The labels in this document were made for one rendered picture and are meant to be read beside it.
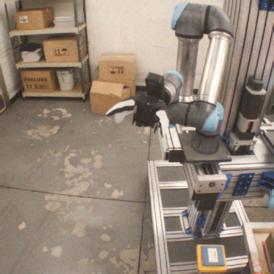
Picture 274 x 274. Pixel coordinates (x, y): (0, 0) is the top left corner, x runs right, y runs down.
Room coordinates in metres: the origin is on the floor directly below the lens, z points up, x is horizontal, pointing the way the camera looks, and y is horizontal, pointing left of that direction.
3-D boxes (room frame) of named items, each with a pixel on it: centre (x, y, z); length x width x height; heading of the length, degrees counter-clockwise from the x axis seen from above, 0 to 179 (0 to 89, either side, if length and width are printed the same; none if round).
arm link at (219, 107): (0.95, -0.34, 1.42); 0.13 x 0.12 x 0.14; 66
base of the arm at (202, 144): (0.95, -0.35, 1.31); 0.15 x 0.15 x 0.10
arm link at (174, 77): (0.76, -0.12, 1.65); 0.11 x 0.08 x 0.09; 156
